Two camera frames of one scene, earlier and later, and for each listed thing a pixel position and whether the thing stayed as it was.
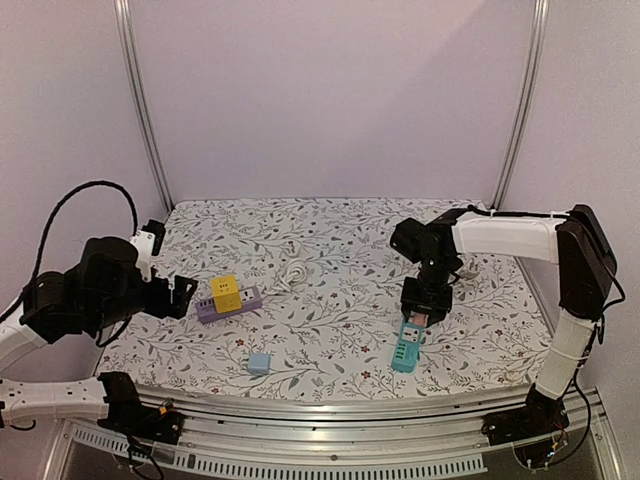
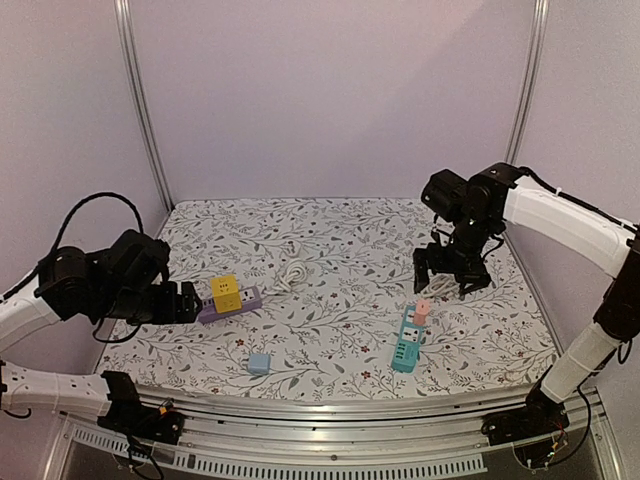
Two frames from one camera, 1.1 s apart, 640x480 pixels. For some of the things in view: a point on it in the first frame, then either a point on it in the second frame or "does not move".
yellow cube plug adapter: x=226 y=293 does not move
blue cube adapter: x=259 y=363 does not move
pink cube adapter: x=418 y=320 does not move
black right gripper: x=426 y=304 to x=455 y=267
